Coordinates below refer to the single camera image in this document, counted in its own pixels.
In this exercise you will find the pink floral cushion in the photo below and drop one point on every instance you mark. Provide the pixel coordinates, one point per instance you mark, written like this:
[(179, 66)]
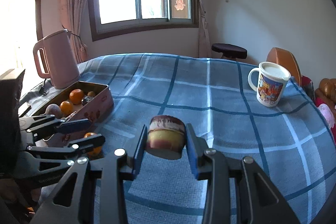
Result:
[(327, 114)]

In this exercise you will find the brown leather armchair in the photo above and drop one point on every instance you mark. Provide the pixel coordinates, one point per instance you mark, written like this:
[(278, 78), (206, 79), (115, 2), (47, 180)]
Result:
[(287, 60)]

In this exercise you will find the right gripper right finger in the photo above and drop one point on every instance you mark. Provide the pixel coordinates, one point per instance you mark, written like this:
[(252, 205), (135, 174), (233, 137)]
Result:
[(211, 165)]

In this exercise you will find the brown longan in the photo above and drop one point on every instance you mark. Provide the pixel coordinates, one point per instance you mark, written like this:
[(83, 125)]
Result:
[(91, 94)]

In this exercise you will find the black kettle power plug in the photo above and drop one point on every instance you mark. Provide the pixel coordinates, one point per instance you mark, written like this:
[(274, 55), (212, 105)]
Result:
[(43, 90)]

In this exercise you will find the blue plaid tablecloth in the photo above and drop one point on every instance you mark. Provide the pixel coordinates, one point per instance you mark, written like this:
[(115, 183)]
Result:
[(291, 142)]

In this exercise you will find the cut sugarcane piece small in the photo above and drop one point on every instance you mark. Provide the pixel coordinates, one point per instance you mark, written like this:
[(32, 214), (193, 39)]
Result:
[(166, 137)]

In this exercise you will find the pink curtain right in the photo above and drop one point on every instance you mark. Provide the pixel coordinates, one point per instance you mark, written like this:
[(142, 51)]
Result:
[(200, 3)]

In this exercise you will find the white cartoon mug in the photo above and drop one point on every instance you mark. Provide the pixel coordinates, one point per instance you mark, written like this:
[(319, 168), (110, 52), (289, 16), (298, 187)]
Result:
[(268, 80)]

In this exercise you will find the purple passion fruit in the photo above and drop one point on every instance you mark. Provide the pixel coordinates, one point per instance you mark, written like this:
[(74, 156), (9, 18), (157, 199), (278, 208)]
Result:
[(54, 109)]

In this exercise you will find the pink metal tin box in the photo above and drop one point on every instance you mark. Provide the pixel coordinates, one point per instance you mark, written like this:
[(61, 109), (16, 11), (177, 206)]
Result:
[(101, 104)]

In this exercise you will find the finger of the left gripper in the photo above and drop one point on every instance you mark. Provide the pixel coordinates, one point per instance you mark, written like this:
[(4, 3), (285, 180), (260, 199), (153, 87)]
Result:
[(43, 126), (71, 150)]

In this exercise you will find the brown leather sofa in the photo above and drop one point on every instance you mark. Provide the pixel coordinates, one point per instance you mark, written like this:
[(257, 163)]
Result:
[(326, 92)]

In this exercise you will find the smooth orange kumquat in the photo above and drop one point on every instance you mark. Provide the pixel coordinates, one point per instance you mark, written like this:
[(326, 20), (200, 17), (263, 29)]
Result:
[(67, 108)]

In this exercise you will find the dark chestnut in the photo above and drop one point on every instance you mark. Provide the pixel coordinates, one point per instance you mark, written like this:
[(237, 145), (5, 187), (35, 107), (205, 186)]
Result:
[(86, 99)]

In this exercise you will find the large orange mandarin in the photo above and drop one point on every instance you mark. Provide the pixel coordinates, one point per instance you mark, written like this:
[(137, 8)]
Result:
[(76, 96)]

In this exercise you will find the pink electric kettle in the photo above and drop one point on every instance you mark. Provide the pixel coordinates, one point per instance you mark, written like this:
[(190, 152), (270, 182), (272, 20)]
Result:
[(54, 59)]

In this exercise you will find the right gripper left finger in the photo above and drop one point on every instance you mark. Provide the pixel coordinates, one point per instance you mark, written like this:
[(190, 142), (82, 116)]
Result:
[(119, 166)]

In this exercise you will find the black round stool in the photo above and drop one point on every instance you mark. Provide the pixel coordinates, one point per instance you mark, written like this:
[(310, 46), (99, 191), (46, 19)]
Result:
[(230, 51)]

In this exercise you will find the small orange mandarin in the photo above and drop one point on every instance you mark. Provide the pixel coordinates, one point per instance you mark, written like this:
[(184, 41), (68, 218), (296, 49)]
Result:
[(96, 150)]

